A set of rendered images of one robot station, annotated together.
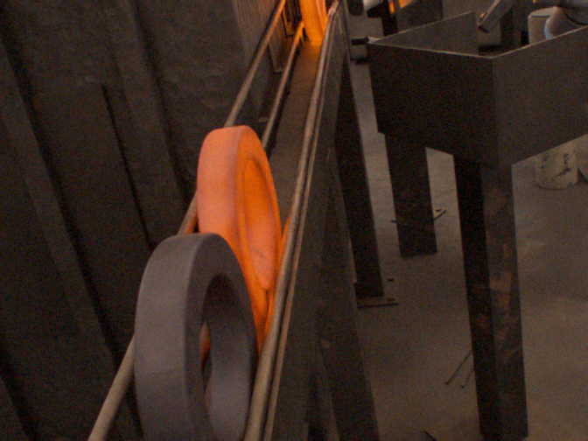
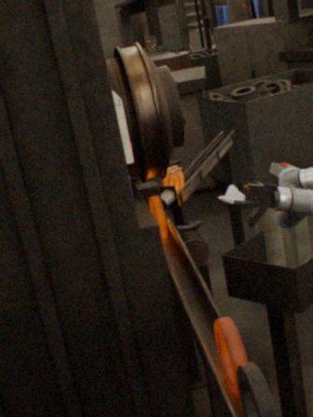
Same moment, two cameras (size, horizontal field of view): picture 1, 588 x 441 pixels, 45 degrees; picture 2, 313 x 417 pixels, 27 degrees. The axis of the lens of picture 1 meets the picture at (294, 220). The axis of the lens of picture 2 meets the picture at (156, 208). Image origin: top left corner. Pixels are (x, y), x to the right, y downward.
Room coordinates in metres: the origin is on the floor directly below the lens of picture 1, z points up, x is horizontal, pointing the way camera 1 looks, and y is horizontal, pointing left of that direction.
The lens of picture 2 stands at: (-0.65, 0.56, 1.47)
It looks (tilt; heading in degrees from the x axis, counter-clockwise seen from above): 17 degrees down; 342
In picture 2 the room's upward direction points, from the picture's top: 11 degrees counter-clockwise
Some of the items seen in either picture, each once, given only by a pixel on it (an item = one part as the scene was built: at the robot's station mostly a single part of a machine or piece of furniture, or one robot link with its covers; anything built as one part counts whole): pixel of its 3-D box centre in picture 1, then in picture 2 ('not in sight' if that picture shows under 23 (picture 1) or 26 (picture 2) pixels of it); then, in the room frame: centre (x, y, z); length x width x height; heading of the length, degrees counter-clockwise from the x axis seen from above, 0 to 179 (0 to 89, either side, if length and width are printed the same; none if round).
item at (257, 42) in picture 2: not in sight; (272, 76); (5.16, -2.73, 0.55); 1.10 x 0.53 x 1.10; 9
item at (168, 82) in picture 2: not in sight; (169, 107); (1.48, -0.23, 1.11); 0.28 x 0.06 x 0.28; 169
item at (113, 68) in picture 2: not in sight; (117, 118); (1.51, -0.05, 1.12); 0.47 x 0.10 x 0.47; 169
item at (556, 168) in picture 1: (553, 101); (270, 245); (2.01, -0.82, 0.26); 0.12 x 0.12 x 0.52
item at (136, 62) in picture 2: not in sight; (141, 113); (1.50, -0.13, 1.11); 0.47 x 0.06 x 0.47; 169
